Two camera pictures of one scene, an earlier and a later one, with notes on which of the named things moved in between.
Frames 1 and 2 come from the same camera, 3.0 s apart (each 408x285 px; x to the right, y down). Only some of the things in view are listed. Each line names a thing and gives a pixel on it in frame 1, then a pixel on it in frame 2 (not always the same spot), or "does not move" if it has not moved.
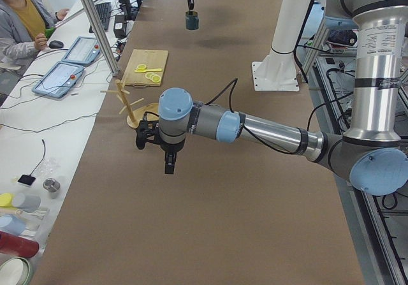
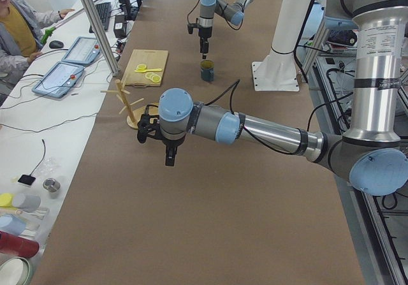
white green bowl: x=14 y=271 does not move
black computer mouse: x=55 y=44 does not move
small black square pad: x=27 y=180 does not move
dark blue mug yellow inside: x=192 y=21 → x=207 y=70
